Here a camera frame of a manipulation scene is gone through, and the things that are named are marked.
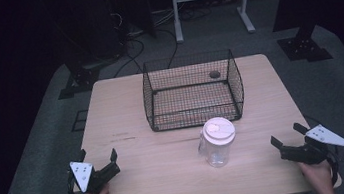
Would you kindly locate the person's right hand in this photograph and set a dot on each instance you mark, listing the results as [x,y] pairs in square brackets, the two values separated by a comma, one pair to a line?
[318,177]

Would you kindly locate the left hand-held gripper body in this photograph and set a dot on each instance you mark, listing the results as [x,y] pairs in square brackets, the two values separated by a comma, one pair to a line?
[86,179]

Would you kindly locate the clear jar with white lid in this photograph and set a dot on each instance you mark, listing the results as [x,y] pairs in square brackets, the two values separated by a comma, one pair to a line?
[217,144]

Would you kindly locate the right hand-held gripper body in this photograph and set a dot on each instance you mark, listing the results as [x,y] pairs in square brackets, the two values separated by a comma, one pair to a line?
[305,153]

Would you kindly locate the black stand base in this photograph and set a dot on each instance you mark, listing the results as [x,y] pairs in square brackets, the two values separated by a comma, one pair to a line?
[79,82]
[304,47]

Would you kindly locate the small dark round object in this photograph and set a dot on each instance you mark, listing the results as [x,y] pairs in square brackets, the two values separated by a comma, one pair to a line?
[214,74]

